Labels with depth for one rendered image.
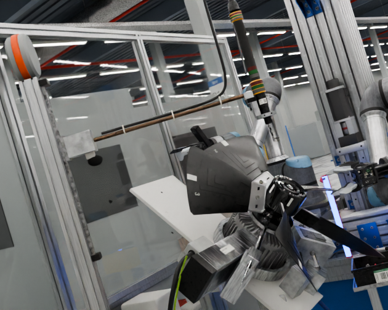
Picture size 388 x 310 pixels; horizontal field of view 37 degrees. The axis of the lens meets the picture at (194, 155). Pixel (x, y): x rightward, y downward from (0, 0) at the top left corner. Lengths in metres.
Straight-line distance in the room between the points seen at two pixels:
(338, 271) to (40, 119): 1.26
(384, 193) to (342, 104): 0.75
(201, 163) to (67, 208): 0.48
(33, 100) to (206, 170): 0.62
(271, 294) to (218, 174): 0.41
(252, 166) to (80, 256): 0.64
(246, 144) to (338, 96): 0.82
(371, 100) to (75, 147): 1.10
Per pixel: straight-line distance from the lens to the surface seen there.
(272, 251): 1.84
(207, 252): 1.62
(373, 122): 2.22
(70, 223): 1.91
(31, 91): 1.94
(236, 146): 2.04
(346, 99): 2.78
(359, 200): 2.81
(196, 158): 1.72
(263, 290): 1.84
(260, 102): 1.93
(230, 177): 1.75
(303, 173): 2.75
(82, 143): 1.90
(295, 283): 1.86
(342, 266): 2.33
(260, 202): 1.81
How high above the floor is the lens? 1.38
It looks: 1 degrees up
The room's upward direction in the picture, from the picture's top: 17 degrees counter-clockwise
